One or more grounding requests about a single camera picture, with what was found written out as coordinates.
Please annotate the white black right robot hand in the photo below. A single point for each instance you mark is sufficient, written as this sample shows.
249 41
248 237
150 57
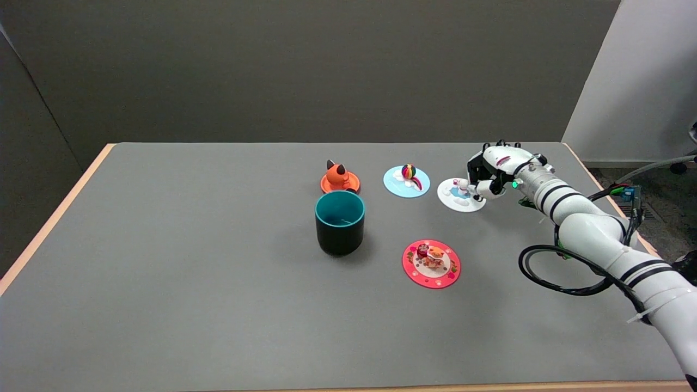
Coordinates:
501 160

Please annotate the white cup lid with figurine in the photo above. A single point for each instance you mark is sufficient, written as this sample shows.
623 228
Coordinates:
454 201

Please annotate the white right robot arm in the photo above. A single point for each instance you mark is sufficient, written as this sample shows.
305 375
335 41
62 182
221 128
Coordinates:
593 228

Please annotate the light blue balloon cup lid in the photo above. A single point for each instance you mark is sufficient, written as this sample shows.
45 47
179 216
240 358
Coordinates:
400 185

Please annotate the red cup lid with cat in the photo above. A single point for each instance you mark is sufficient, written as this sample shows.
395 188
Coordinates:
432 264

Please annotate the orange cat cup lid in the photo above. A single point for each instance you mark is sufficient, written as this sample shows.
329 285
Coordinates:
338 177

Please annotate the dark cup with teal inside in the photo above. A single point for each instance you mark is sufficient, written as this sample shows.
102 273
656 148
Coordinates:
340 228

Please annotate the grey office chair base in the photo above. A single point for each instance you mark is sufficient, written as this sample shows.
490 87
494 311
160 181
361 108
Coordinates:
653 166

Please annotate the metal floor vent grate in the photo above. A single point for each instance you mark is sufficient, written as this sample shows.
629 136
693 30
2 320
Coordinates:
650 213

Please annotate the black sneaker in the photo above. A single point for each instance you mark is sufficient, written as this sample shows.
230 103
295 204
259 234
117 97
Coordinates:
687 267

